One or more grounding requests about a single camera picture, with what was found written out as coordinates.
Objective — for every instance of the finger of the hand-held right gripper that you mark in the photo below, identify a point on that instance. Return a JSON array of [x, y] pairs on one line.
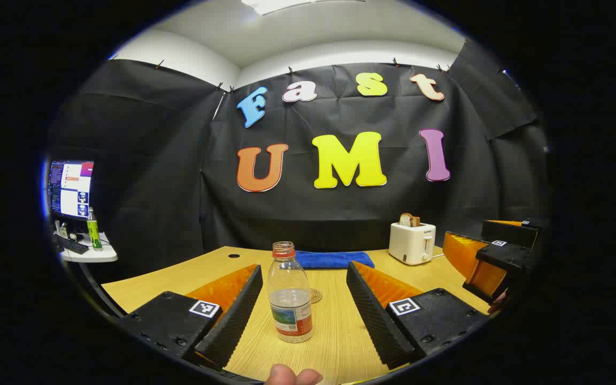
[[511, 232], [500, 259]]

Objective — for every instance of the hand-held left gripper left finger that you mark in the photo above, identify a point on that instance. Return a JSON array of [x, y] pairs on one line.
[[233, 321]]

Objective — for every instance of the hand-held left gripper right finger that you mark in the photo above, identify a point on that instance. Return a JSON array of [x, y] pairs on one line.
[[375, 321]]

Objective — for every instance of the clear plastic water bottle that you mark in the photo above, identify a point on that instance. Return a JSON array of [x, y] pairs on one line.
[[289, 299]]

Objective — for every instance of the round wooden coaster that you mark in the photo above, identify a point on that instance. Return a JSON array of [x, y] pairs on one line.
[[317, 295]]

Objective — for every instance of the green bottle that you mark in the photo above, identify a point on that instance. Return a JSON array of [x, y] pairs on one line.
[[94, 232]]

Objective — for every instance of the blue folded towel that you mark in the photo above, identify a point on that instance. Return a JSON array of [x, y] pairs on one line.
[[332, 259]]

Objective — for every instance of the white toaster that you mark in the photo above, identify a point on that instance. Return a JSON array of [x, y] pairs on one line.
[[409, 243]]

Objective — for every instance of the toast slice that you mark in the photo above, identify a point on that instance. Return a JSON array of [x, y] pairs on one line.
[[408, 220]]

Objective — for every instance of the white side desk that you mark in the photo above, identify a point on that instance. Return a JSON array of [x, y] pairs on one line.
[[99, 255]]

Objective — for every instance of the black backdrop cloth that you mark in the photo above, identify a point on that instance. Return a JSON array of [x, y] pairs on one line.
[[179, 160]]

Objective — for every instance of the black keyboard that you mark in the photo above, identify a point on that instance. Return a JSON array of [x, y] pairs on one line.
[[71, 245]]

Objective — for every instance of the computer monitor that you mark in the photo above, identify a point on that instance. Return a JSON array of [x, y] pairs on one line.
[[71, 188]]

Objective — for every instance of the ceiling light panel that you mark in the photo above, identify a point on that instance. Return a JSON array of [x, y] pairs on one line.
[[276, 5]]

